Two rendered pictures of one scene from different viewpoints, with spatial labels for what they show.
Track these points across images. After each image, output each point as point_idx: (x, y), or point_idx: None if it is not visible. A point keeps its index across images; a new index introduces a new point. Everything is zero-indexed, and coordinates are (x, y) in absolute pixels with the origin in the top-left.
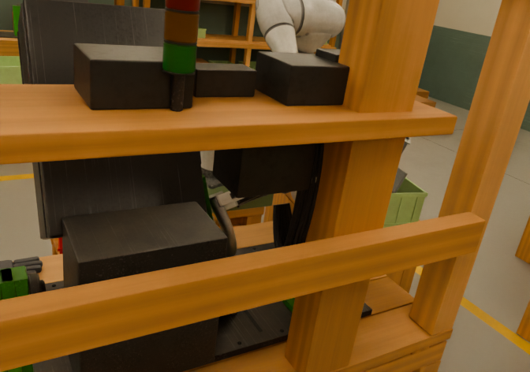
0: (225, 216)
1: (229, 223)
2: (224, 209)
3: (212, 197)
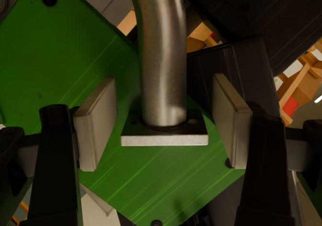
0: (185, 39)
1: (183, 4)
2: (182, 72)
3: (202, 115)
